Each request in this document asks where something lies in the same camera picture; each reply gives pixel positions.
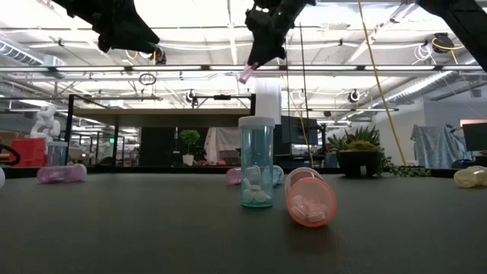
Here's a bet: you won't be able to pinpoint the black rig frame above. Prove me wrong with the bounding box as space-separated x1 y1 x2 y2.
0 165 487 179

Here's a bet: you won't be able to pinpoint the black hanging cable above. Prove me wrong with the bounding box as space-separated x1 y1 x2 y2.
283 41 290 126
298 22 314 168

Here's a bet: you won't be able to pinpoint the wide orange medicine bottle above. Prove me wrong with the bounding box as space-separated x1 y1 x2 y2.
284 166 338 228

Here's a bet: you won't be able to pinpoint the yellow hanging cable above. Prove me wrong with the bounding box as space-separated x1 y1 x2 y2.
356 0 407 167

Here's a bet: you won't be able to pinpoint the blue grey draped cloth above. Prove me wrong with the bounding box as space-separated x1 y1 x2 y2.
409 123 473 170

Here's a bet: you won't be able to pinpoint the white draped cloth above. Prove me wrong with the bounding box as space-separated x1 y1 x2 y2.
203 127 241 164

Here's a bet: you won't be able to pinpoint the silver ventilation duct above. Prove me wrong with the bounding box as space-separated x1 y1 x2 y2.
0 37 68 79
371 70 487 110

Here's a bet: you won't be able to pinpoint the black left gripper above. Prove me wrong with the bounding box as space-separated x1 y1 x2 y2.
53 0 161 53

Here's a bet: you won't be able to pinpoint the tall blue medicine bottle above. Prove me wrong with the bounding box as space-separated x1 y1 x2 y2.
238 116 275 209

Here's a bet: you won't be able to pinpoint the potted succulent plant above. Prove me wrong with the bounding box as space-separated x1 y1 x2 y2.
326 125 433 179

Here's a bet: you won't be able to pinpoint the black cabinet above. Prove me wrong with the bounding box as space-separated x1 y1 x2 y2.
139 126 177 167

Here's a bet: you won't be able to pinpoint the wooden shelf black frame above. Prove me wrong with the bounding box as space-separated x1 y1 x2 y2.
62 93 256 170

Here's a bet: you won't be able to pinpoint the black arm base cable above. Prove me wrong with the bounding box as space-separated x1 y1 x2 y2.
0 143 22 167

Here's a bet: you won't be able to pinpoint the black hanging ring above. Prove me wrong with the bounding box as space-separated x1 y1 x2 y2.
138 72 158 87

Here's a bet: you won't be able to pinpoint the small potted topiary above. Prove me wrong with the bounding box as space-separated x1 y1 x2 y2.
179 129 201 167

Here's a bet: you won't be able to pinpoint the white coiled cable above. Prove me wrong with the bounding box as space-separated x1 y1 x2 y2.
412 43 434 64

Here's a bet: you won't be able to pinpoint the black monitor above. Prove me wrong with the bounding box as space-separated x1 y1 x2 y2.
280 116 320 146
462 122 487 152

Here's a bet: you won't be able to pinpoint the red storage bins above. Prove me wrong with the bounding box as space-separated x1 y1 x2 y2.
10 137 47 167

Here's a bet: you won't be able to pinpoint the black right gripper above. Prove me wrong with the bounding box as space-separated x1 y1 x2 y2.
245 0 317 70

